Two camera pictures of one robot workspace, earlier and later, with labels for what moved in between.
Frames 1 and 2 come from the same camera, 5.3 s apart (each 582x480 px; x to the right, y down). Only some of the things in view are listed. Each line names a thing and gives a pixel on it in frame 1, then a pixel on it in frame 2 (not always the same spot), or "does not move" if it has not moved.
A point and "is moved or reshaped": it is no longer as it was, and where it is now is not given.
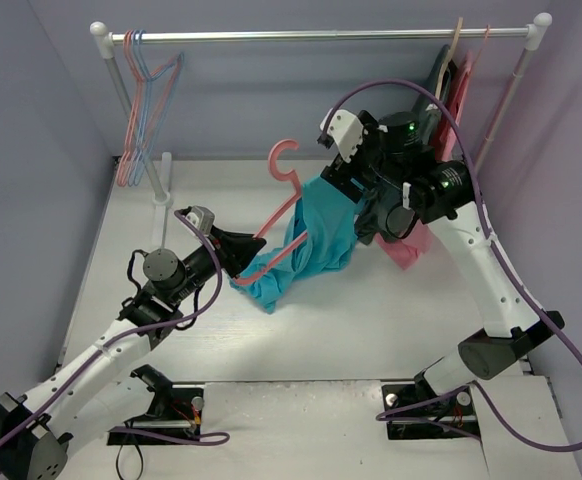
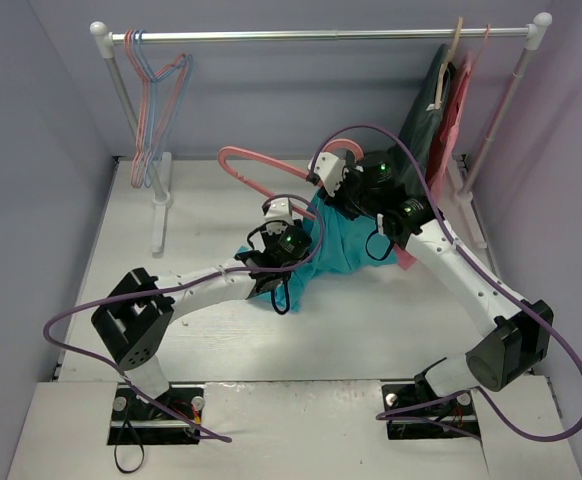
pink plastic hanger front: (272, 160) is moved or reshaped
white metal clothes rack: (532, 35) does not move
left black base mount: (175, 409) does not move
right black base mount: (458, 410) does not move
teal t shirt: (330, 216) is moved or reshaped
